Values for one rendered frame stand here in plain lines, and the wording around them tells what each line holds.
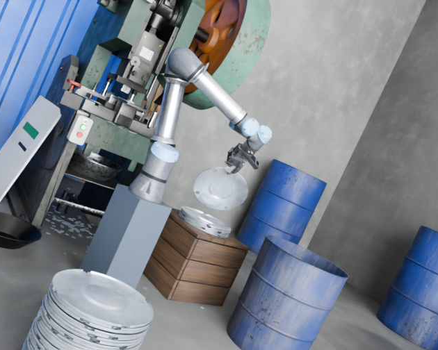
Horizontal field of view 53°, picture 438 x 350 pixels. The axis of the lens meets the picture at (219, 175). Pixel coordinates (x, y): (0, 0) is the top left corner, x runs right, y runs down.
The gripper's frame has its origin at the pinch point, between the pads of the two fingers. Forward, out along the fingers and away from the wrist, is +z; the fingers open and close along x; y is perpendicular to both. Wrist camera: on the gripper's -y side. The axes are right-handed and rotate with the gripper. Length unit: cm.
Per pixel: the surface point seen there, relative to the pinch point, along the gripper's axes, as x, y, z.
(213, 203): 5.4, -3.7, 22.0
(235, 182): 1.8, -5.5, 3.4
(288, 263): 52, -23, -19
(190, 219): 22.3, 8.8, 20.2
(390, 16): -326, -188, 8
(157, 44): -64, 54, -1
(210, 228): 25.5, -0.9, 16.5
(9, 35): -116, 139, 91
